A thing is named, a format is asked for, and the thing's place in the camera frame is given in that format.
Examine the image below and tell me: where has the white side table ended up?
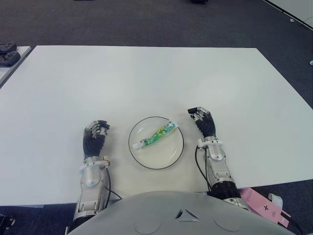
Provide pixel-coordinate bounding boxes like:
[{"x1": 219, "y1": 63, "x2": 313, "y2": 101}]
[{"x1": 0, "y1": 46, "x2": 32, "y2": 89}]

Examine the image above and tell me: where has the white plate with black rim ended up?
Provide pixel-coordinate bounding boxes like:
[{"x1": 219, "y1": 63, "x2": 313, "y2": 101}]
[{"x1": 128, "y1": 116, "x2": 184, "y2": 170}]

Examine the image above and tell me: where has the black metal bracket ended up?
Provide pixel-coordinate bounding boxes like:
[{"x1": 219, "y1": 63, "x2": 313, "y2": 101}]
[{"x1": 0, "y1": 212, "x2": 17, "y2": 231}]

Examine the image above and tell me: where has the green white toothpaste tube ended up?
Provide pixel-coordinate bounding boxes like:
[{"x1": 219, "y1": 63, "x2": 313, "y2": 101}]
[{"x1": 132, "y1": 123, "x2": 177, "y2": 150}]

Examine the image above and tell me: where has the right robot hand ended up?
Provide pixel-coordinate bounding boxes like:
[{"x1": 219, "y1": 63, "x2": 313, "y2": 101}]
[{"x1": 187, "y1": 106, "x2": 217, "y2": 140}]

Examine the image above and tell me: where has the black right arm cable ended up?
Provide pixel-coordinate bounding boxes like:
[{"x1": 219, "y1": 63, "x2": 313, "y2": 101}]
[{"x1": 195, "y1": 144, "x2": 213, "y2": 191}]

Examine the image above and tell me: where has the black game controller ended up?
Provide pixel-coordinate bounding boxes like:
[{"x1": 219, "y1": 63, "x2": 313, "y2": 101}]
[
  {"x1": 0, "y1": 50, "x2": 22, "y2": 67},
  {"x1": 0, "y1": 43, "x2": 18, "y2": 54}
]

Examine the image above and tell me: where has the grey robot torso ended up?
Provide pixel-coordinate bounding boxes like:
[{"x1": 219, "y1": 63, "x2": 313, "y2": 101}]
[{"x1": 67, "y1": 190, "x2": 301, "y2": 235}]

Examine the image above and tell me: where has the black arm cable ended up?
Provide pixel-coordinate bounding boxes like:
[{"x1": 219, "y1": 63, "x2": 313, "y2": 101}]
[
  {"x1": 104, "y1": 166, "x2": 123, "y2": 200},
  {"x1": 195, "y1": 144, "x2": 213, "y2": 191}
]

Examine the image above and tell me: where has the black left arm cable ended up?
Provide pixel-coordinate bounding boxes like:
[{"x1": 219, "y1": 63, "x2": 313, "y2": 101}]
[{"x1": 104, "y1": 166, "x2": 123, "y2": 200}]

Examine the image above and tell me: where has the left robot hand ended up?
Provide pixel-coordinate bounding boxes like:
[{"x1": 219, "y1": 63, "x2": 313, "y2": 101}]
[{"x1": 82, "y1": 119, "x2": 111, "y2": 160}]

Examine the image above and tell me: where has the white background table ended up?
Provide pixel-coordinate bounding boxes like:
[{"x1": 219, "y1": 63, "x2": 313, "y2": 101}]
[{"x1": 264, "y1": 0, "x2": 313, "y2": 29}]

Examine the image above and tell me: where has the pink box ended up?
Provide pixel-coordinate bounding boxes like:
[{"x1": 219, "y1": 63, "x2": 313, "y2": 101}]
[{"x1": 238, "y1": 188, "x2": 291, "y2": 225}]

